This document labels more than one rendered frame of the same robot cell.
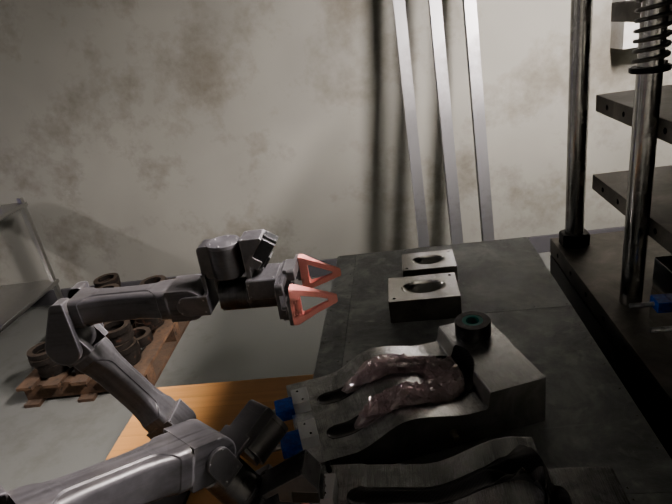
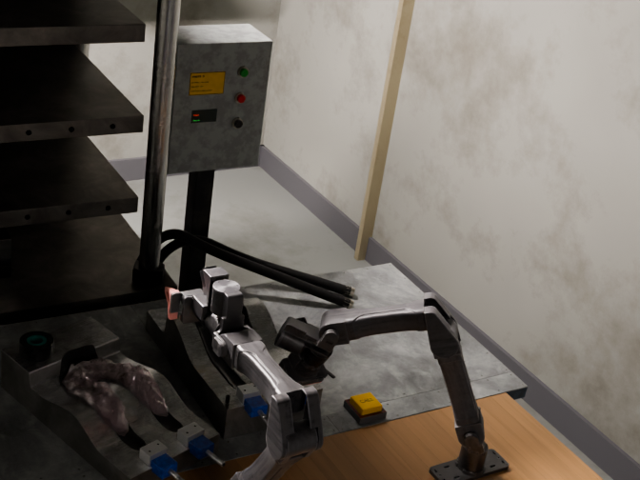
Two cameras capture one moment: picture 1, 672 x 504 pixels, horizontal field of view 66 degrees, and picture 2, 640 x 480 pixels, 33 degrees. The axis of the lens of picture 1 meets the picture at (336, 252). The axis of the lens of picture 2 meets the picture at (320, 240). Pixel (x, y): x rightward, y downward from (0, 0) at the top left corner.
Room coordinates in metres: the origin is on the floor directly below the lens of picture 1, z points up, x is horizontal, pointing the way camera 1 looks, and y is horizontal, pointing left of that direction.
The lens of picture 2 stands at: (1.98, 1.72, 2.44)
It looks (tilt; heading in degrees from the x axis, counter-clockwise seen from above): 27 degrees down; 228
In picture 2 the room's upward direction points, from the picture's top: 9 degrees clockwise
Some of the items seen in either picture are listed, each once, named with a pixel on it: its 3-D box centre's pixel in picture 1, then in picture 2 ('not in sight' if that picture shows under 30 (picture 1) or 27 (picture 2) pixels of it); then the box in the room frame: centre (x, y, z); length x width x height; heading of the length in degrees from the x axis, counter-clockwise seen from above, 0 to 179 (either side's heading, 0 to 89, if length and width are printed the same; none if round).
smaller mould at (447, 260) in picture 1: (428, 267); not in sight; (1.53, -0.29, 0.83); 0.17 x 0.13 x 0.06; 81
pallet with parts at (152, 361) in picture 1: (116, 318); not in sight; (2.81, 1.38, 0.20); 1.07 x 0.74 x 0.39; 172
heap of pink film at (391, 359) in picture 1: (403, 378); (112, 385); (0.90, -0.10, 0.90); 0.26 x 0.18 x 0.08; 98
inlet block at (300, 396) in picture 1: (280, 410); (167, 469); (0.91, 0.18, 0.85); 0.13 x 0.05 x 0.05; 98
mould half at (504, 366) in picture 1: (405, 392); (108, 400); (0.91, -0.10, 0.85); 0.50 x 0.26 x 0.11; 98
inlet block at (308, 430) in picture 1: (286, 445); (204, 450); (0.81, 0.16, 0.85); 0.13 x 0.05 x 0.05; 98
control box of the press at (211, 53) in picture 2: not in sight; (193, 254); (0.22, -0.79, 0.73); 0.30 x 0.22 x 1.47; 171
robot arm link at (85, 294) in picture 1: (132, 317); (266, 390); (0.84, 0.38, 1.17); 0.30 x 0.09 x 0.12; 83
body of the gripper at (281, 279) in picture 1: (271, 290); (209, 311); (0.81, 0.12, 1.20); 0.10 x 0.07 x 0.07; 173
